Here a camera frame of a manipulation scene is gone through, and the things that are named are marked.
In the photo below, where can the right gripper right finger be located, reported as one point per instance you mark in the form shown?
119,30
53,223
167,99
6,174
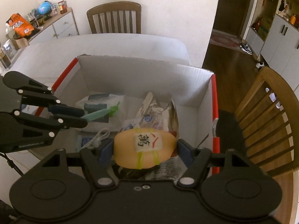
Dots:
196,161

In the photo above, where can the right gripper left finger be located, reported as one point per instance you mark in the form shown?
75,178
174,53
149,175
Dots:
95,160

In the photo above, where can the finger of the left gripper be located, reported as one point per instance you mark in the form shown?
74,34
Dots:
63,109
67,122

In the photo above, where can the blue small packet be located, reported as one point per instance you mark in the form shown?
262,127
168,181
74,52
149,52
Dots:
81,142

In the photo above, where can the yellow squishy bun toy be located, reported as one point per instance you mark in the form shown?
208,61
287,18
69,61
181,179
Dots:
143,148

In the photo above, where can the clear bag yellow bread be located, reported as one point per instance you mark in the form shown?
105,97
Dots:
146,121

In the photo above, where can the silver foil snack bag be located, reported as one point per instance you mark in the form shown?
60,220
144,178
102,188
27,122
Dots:
152,106

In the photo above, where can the red cardboard box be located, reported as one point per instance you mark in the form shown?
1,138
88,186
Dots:
189,88

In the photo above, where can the wooden chair right side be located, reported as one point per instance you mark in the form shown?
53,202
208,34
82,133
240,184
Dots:
268,118

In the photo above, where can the wooden chair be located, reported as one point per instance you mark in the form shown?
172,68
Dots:
268,118
115,17

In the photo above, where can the white drawer cabinet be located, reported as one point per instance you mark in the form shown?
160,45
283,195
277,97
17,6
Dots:
59,26

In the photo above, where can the orange snack bag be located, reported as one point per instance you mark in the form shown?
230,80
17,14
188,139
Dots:
21,26

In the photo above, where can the red lid jar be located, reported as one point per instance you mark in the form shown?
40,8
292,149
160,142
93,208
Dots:
62,7

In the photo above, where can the blue globe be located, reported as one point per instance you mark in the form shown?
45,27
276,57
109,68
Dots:
45,8

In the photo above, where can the pair of sneakers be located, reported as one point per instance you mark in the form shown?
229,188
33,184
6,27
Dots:
245,48

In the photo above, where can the wooden chair far side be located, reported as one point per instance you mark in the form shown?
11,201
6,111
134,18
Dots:
115,17

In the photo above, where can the dark wooden door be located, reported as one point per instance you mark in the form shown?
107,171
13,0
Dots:
230,16

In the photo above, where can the grey wall cabinet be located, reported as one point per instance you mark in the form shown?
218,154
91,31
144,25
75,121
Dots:
273,37

